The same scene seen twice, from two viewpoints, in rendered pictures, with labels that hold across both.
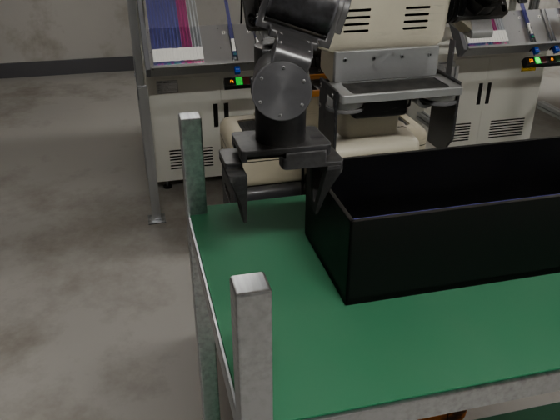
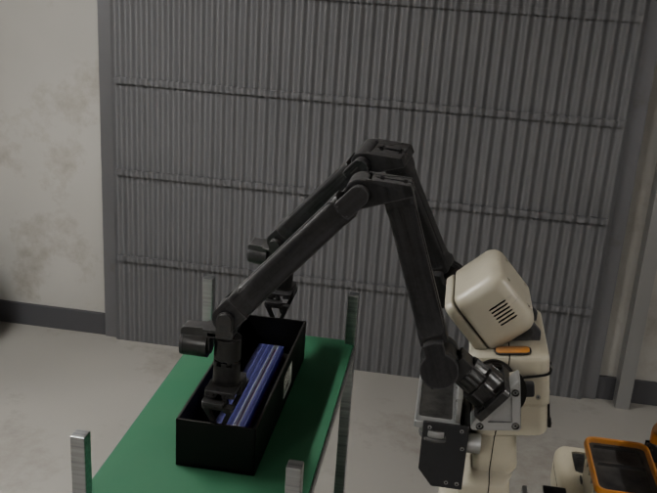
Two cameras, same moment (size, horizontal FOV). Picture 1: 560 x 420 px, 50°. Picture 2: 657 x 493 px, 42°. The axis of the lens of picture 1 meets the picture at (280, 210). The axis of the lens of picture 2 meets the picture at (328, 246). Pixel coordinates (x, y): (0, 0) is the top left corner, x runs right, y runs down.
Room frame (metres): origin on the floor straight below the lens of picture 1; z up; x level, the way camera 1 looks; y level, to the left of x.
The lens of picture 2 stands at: (1.57, -1.98, 2.00)
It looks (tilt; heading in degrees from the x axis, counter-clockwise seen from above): 19 degrees down; 112
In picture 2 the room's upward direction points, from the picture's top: 4 degrees clockwise
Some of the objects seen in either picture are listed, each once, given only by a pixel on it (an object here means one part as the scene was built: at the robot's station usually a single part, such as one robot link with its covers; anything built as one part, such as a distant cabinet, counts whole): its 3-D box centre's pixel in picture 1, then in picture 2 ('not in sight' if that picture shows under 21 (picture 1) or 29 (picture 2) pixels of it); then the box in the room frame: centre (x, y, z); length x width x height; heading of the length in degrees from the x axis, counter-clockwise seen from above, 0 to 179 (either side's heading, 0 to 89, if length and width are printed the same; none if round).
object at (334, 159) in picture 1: (305, 177); (278, 308); (0.65, -0.03, 1.08); 0.07 x 0.07 x 0.09; 15
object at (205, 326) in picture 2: not in sight; (209, 331); (0.75, -0.56, 1.24); 0.11 x 0.09 x 0.12; 15
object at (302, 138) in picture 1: (280, 122); (282, 280); (0.65, 0.00, 1.15); 0.10 x 0.07 x 0.07; 105
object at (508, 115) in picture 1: (452, 91); not in sight; (3.54, -1.04, 0.31); 0.70 x 0.65 x 0.62; 104
